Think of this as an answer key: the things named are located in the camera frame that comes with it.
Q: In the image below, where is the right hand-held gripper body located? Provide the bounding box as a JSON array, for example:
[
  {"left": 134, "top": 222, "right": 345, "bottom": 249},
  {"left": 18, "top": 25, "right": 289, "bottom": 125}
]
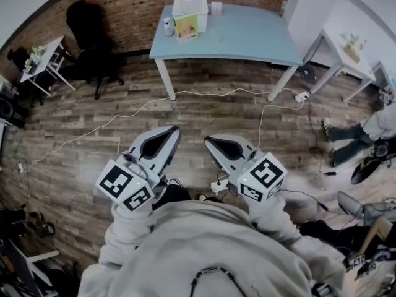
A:
[{"left": 228, "top": 149, "right": 288, "bottom": 203}]

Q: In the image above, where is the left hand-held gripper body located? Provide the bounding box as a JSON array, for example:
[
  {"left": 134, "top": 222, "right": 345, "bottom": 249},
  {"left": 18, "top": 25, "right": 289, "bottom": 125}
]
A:
[{"left": 95, "top": 150, "right": 168, "bottom": 212}]

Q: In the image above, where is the translucent green cup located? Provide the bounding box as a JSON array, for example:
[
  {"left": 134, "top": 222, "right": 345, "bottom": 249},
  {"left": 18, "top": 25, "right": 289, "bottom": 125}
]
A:
[{"left": 163, "top": 17, "right": 175, "bottom": 38}]

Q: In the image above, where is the white perforated plastic basket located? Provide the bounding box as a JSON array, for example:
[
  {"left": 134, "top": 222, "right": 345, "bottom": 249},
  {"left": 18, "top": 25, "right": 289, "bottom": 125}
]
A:
[{"left": 171, "top": 0, "right": 209, "bottom": 34}]

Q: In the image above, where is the person's right forearm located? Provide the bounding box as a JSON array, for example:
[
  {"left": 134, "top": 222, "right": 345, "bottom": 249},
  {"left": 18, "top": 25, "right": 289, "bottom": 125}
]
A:
[{"left": 247, "top": 194, "right": 303, "bottom": 244}]

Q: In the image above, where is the person's left forearm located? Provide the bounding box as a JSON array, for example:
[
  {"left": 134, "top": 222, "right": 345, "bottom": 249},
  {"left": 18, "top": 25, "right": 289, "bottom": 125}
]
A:
[{"left": 99, "top": 200, "right": 155, "bottom": 269}]

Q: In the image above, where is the olive-brown rectangular block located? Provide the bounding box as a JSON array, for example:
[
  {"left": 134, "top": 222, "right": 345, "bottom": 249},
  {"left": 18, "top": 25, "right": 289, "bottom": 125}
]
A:
[{"left": 340, "top": 33, "right": 368, "bottom": 64}]

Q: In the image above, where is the person's beige hoodie torso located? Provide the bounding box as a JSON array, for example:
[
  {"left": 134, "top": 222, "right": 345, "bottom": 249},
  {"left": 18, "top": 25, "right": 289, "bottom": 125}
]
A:
[{"left": 77, "top": 193, "right": 347, "bottom": 297}]

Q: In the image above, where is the grey swivel chair base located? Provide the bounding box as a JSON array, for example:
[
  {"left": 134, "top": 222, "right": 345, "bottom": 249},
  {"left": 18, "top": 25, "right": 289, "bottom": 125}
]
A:
[{"left": 337, "top": 190, "right": 396, "bottom": 227}]

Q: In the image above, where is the black and green object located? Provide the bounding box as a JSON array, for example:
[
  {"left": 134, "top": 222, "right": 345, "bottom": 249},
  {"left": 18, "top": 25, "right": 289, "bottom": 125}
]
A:
[{"left": 350, "top": 156, "right": 382, "bottom": 186}]

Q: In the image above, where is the white shelf rack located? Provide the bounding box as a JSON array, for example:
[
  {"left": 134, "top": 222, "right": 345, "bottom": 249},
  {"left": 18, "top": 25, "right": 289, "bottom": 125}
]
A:
[{"left": 6, "top": 236, "right": 60, "bottom": 297}]

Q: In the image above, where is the light blue table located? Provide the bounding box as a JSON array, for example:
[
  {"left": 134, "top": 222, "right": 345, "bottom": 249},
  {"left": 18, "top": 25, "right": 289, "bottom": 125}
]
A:
[{"left": 149, "top": 3, "right": 304, "bottom": 102}]

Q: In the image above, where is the black office chair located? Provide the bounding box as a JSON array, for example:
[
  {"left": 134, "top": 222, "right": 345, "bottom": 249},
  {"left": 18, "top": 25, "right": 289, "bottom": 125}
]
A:
[{"left": 58, "top": 0, "right": 128, "bottom": 101}]

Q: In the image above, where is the wooden furniture leg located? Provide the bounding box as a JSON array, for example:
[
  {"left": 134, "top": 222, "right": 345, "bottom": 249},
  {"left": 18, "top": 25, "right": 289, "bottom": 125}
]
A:
[{"left": 358, "top": 217, "right": 394, "bottom": 256}]

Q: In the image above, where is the green book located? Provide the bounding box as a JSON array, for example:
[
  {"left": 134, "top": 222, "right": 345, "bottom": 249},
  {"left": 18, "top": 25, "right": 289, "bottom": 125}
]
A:
[{"left": 173, "top": 13, "right": 200, "bottom": 45}]

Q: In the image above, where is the small white side table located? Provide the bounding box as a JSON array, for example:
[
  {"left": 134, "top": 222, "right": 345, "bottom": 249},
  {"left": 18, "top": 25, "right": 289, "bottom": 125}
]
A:
[{"left": 19, "top": 35, "right": 77, "bottom": 98}]

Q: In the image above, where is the small potted plant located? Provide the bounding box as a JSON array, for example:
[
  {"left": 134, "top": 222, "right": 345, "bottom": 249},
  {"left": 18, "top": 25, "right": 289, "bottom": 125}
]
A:
[{"left": 29, "top": 45, "right": 47, "bottom": 66}]

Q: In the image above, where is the black speaker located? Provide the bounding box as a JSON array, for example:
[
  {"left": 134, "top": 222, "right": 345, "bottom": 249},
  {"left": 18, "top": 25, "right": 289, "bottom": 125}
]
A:
[{"left": 0, "top": 93, "right": 27, "bottom": 129}]

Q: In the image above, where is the white desk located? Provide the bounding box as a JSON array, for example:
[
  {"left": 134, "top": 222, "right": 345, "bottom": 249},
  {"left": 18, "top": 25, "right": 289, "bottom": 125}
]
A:
[{"left": 309, "top": 28, "right": 377, "bottom": 103}]

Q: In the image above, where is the short white floor cable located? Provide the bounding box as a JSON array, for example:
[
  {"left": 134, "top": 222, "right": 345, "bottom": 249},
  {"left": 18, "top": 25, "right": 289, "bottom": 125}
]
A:
[{"left": 256, "top": 103, "right": 306, "bottom": 151}]

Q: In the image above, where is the long white floor cable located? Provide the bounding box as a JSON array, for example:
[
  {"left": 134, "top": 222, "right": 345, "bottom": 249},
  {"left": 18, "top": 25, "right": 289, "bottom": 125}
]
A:
[{"left": 18, "top": 87, "right": 299, "bottom": 173}]

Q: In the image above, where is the black floor cable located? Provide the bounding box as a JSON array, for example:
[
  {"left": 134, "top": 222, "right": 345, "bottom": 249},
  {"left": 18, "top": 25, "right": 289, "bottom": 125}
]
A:
[{"left": 304, "top": 97, "right": 338, "bottom": 176}]

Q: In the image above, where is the black beaded cord necklace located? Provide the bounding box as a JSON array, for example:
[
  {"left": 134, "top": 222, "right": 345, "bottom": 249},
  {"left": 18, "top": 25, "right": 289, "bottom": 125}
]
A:
[{"left": 190, "top": 266, "right": 249, "bottom": 297}]

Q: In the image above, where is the black striped strap buckle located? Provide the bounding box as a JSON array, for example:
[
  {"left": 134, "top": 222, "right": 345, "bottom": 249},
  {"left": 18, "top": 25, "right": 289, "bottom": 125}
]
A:
[{"left": 311, "top": 282, "right": 334, "bottom": 297}]

